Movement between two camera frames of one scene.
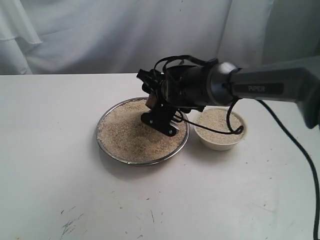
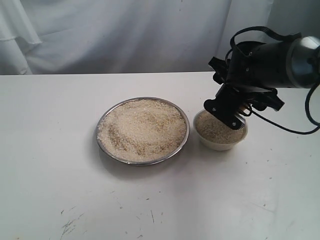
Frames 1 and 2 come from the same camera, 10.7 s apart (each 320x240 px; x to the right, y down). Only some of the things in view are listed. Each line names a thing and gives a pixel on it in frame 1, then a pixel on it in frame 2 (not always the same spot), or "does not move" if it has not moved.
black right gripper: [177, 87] -> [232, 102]
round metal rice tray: [125, 138] does not move
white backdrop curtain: [111, 37] does not move
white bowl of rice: [212, 131] does not move
